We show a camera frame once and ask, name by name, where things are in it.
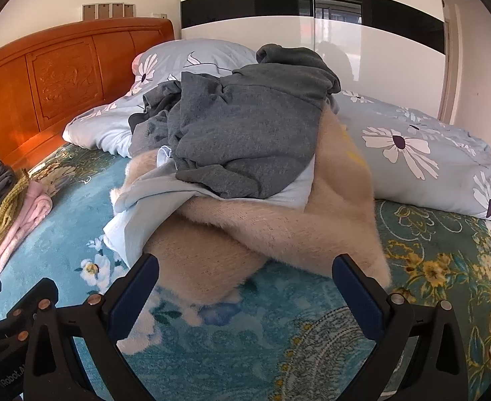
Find beige fuzzy sweater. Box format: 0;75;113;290
111;104;392;305

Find light blue shirt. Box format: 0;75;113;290
102;144;316;269

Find teal floral blanket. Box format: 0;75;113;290
0;142;491;401

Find grey sweatshirt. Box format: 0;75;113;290
128;44;342;200

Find orange wooden headboard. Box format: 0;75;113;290
0;17;176;172

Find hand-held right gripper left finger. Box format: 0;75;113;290
22;254;161;401

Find black garment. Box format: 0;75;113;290
127;113;146;134

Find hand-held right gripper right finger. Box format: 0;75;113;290
331;253;469;401

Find folded pink garment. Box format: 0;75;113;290
0;181;54;285

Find white door frame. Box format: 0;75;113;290
438;6;460;123

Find folded olive knit sweater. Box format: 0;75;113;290
0;169;31;266

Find white wardrobe with black stripe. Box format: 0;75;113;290
179;0;449;124

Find blue floral duvet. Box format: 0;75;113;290
63;38;491;223

